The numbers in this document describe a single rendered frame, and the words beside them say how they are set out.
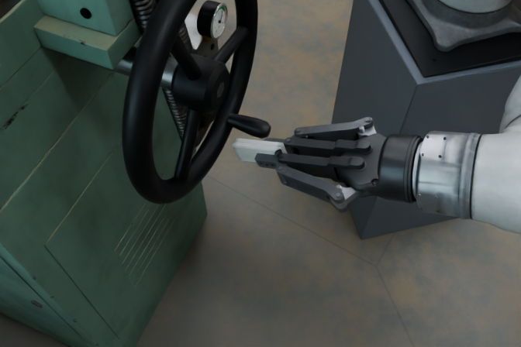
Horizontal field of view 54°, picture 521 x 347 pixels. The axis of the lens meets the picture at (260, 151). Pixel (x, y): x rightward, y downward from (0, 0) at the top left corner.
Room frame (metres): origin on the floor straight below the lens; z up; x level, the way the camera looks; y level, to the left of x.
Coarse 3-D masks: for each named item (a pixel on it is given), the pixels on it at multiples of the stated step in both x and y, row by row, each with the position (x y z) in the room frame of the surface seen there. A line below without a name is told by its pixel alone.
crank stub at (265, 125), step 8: (232, 120) 0.43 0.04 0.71; (240, 120) 0.43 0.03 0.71; (248, 120) 0.43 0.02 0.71; (256, 120) 0.43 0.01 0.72; (240, 128) 0.42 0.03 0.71; (248, 128) 0.42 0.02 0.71; (256, 128) 0.41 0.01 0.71; (264, 128) 0.41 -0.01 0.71; (256, 136) 0.41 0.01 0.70; (264, 136) 0.41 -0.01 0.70
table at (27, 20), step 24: (0, 0) 0.44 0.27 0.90; (24, 0) 0.44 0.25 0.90; (0, 24) 0.40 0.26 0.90; (24, 24) 0.42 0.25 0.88; (48, 24) 0.43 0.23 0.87; (72, 24) 0.43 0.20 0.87; (0, 48) 0.39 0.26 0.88; (24, 48) 0.41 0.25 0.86; (48, 48) 0.43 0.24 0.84; (72, 48) 0.41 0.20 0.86; (96, 48) 0.40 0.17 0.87; (120, 48) 0.41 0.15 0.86; (0, 72) 0.38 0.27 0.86
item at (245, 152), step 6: (234, 144) 0.39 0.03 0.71; (240, 144) 0.39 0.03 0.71; (246, 144) 0.39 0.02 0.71; (252, 144) 0.39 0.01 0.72; (234, 150) 0.39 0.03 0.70; (240, 150) 0.39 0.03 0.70; (246, 150) 0.38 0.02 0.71; (252, 150) 0.38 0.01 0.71; (258, 150) 0.38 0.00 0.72; (264, 150) 0.37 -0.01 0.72; (270, 150) 0.37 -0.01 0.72; (240, 156) 0.39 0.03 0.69; (246, 156) 0.38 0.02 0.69; (252, 156) 0.38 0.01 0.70
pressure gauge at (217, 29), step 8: (208, 0) 0.71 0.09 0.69; (208, 8) 0.68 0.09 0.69; (216, 8) 0.68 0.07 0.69; (224, 8) 0.71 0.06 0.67; (200, 16) 0.67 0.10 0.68; (208, 16) 0.67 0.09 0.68; (216, 16) 0.68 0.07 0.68; (224, 16) 0.71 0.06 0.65; (200, 24) 0.67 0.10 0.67; (208, 24) 0.66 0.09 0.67; (216, 24) 0.68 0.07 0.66; (224, 24) 0.70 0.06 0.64; (200, 32) 0.67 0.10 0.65; (208, 32) 0.66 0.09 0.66; (216, 32) 0.68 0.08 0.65; (208, 40) 0.69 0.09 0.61
